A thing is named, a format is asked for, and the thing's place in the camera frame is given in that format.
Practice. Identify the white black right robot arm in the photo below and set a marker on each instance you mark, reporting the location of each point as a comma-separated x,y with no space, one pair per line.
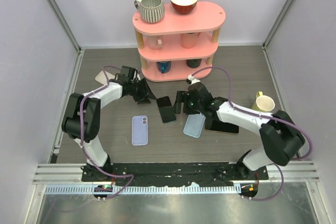
280,138

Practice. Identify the white slotted cable duct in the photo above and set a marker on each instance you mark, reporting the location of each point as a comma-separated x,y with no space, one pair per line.
96,189

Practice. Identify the yellow mug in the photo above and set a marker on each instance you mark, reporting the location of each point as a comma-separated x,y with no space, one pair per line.
263,103

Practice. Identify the black cup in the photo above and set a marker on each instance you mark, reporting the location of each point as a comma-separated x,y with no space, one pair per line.
193,63

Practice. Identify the pale pink mug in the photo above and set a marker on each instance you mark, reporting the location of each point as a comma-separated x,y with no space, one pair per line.
155,42

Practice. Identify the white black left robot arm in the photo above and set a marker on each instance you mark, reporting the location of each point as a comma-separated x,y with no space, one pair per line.
81,121

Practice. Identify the aluminium front rail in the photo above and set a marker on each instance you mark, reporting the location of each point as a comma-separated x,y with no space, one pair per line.
295,171

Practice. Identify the light blue phone case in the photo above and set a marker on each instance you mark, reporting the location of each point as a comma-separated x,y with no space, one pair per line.
194,125

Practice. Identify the black gold smartphone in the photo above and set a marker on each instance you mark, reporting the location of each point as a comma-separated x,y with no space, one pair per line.
218,126

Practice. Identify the grey striped mug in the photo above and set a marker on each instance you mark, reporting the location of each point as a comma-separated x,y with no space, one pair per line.
151,11

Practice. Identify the lavender phone case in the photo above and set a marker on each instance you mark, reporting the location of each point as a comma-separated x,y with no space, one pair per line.
139,135

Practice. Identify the beige phone case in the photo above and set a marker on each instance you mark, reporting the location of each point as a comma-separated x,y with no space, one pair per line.
103,76

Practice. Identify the pink cup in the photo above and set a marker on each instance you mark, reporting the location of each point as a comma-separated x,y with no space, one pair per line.
189,40

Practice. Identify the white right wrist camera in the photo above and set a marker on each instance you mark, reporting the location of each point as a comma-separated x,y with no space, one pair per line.
192,80

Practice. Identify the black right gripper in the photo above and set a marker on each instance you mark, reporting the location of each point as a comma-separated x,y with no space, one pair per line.
182,97

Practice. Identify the blue mug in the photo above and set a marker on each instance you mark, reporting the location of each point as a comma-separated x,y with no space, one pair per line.
163,66

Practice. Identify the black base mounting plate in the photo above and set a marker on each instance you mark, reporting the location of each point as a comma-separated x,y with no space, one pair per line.
184,174

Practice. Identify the pink three-tier shelf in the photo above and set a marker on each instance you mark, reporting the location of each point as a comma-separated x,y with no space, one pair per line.
206,18

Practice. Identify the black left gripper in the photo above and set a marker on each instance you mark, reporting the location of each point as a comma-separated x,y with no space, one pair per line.
146,93

